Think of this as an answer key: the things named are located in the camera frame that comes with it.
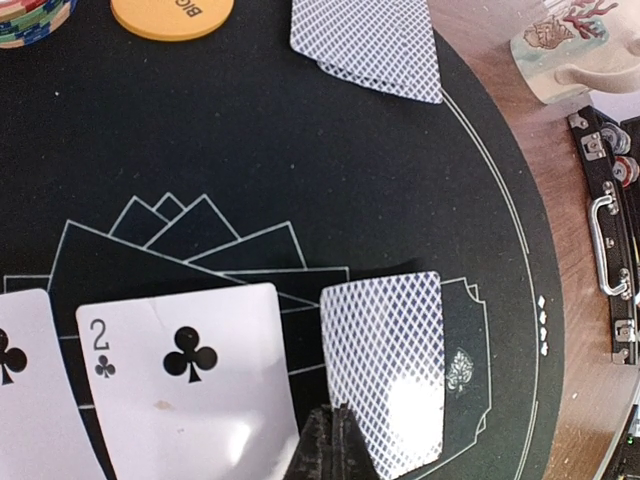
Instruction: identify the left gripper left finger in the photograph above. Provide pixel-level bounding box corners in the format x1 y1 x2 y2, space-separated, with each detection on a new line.
283 405 333 480

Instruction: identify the blue patterned playing card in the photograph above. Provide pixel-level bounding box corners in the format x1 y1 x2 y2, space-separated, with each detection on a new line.
290 1 433 71

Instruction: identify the face-up two of clubs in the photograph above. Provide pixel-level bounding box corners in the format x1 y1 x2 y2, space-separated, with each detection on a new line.
76 283 298 479

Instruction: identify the round black poker mat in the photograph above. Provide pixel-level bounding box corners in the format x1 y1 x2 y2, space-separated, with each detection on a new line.
1 1 564 479

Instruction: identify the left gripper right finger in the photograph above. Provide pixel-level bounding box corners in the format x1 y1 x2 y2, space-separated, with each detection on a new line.
333 404 379 480

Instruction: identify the black poker chip case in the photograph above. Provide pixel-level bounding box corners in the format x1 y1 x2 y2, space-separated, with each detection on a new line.
567 106 639 365

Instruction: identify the red poker chip stack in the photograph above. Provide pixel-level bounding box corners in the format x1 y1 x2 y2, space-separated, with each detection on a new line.
1 0 77 49

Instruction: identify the cream ceramic mug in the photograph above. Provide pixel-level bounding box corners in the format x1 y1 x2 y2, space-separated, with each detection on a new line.
510 0 639 105

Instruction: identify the orange big blind button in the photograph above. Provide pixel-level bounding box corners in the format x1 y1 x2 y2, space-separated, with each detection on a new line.
110 0 235 42

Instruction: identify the face-up three of clubs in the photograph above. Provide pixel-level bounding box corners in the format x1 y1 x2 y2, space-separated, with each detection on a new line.
1 289 105 479

